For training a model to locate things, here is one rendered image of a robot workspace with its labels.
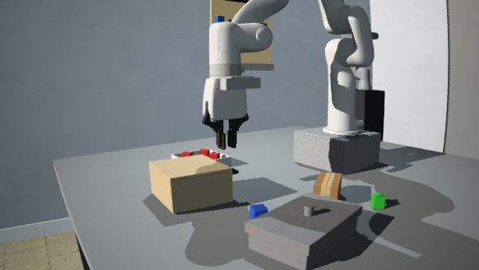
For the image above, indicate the light wooden cabinet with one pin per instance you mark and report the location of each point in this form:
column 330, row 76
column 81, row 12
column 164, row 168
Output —
column 191, row 182

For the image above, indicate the brown cardboard box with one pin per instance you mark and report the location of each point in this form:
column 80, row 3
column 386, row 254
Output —
column 328, row 185

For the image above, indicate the blue block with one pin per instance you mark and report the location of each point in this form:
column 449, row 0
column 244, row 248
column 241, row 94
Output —
column 257, row 210

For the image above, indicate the small green block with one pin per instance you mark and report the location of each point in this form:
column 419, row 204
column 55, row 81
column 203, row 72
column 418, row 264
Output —
column 377, row 201

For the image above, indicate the red block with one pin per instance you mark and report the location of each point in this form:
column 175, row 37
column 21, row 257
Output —
column 205, row 152
column 186, row 153
column 214, row 155

